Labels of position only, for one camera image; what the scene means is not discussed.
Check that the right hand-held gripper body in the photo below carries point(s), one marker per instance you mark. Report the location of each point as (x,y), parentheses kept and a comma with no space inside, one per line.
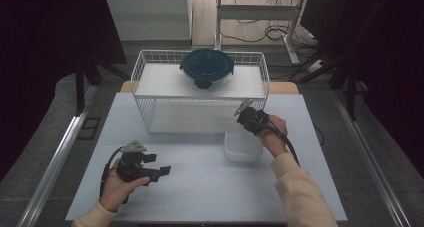
(251,118)

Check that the black floor bracket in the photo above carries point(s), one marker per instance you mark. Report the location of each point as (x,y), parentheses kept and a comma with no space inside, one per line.
(95,128)

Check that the wooden table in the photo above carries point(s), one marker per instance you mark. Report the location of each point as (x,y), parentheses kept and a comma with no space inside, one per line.
(283,88)

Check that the aluminium rail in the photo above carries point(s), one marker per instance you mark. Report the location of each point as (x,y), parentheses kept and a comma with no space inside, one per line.
(370,157)
(56,157)

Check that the dark blue round lidded container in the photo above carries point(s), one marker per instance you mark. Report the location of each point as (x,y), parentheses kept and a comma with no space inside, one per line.
(206,65)

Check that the white power strip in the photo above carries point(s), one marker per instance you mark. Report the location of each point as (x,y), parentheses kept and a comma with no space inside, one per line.
(316,65)

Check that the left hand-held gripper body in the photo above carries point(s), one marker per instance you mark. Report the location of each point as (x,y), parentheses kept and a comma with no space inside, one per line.
(131,165)

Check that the person's left hand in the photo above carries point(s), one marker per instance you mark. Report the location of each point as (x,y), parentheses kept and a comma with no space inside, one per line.
(115,190)

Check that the person's right hand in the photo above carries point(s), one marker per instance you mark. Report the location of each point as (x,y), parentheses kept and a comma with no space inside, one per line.
(275,138)

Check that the white cabinet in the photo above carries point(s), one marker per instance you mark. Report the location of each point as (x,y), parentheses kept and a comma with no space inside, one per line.
(150,17)

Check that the white metal desk frame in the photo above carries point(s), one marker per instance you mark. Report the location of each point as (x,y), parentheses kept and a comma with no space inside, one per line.
(256,12)

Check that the white square container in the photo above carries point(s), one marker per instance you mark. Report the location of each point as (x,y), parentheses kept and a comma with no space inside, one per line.
(243,150)

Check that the black metal stand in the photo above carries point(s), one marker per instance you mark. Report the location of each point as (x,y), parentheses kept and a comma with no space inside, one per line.
(350,90)
(80,87)

